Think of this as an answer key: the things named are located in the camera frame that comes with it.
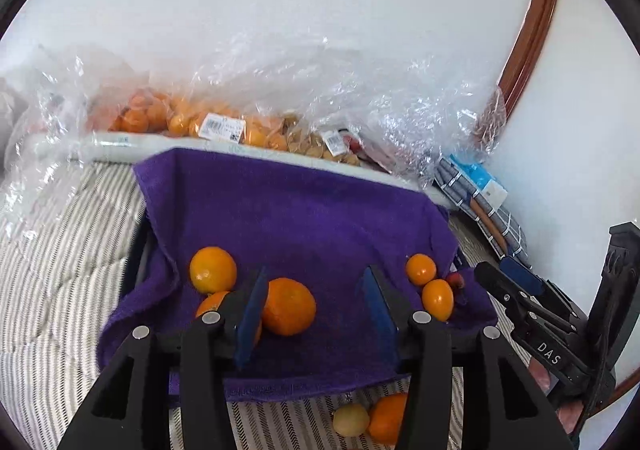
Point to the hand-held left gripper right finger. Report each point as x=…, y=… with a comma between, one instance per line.
x=377, y=320

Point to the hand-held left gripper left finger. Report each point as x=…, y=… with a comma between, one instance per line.
x=250, y=320

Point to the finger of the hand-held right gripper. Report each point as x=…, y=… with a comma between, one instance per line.
x=500, y=285
x=520, y=275

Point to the large orange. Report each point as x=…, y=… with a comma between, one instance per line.
x=287, y=305

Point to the small red fruit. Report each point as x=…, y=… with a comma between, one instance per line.
x=455, y=280

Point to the oval orange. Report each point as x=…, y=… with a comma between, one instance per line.
x=437, y=299

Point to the small orange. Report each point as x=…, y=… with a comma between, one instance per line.
x=420, y=269

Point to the yellow apple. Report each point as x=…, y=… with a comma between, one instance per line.
x=351, y=420

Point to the bag of red fruits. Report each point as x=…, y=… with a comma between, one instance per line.
x=362, y=147

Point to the person's right hand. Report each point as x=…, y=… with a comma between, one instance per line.
x=542, y=375

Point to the grey checked folded cloth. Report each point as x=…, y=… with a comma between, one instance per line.
x=495, y=225

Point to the brown wooden baseboard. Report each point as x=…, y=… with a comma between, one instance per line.
x=627, y=380

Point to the purple towel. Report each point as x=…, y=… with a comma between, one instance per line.
x=325, y=230

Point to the blue tissue pack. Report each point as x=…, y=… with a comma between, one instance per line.
x=482, y=177

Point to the bag of longans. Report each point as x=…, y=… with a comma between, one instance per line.
x=305, y=142

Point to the bag of oranges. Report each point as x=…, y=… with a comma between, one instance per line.
x=175, y=117

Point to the white plastic bag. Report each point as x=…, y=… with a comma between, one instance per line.
x=10, y=110

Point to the brown wooden door frame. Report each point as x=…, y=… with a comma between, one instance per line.
x=535, y=30

